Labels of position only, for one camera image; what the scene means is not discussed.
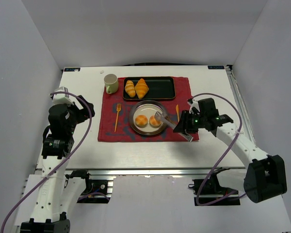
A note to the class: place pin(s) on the striped croissant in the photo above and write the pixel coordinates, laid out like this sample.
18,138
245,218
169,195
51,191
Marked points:
141,88
130,89

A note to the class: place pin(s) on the metal serving tongs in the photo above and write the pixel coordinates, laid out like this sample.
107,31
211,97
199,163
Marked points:
165,119

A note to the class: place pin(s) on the round bread bun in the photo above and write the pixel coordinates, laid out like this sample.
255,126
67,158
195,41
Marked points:
154,123
141,121

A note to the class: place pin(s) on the left striped croissant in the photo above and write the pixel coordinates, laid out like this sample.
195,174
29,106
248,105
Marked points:
130,89

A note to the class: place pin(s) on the blue table label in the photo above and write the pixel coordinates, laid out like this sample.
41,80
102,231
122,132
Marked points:
216,67
72,69

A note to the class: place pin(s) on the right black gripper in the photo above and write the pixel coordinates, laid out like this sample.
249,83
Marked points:
184,123

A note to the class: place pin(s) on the left blue table label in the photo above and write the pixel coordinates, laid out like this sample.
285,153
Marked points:
72,69

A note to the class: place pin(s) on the right blue table label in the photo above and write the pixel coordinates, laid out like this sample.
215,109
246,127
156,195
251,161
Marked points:
216,67

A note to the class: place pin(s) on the orange plastic knife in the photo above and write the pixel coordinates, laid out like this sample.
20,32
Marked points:
177,112

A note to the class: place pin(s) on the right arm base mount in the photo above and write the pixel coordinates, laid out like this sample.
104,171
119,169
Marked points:
211,192

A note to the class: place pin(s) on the aluminium table frame rail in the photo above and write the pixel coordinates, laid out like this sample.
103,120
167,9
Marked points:
240,97

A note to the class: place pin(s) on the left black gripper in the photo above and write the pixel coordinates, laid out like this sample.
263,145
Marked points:
85,109

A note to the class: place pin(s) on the black rectangular tray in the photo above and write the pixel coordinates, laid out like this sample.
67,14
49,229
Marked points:
160,88

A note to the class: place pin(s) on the pale green mug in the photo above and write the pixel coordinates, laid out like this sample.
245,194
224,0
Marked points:
111,83

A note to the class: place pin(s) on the dark rimmed white plate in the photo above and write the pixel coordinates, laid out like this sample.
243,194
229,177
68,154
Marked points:
147,108

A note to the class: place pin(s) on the red patterned placemat cloth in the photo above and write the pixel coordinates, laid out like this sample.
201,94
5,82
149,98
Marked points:
124,132

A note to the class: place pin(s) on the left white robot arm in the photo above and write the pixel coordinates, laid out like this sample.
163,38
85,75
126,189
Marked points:
58,193

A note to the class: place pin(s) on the right striped croissant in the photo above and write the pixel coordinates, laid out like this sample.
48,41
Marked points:
141,88

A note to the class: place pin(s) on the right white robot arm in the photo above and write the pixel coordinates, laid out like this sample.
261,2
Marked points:
265,175

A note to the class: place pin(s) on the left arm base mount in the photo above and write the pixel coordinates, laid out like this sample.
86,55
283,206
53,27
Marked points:
96,190

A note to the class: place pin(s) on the orange plastic fork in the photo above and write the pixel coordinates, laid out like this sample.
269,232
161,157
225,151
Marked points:
118,109

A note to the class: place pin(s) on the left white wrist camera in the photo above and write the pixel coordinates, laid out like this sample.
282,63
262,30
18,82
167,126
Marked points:
62,98

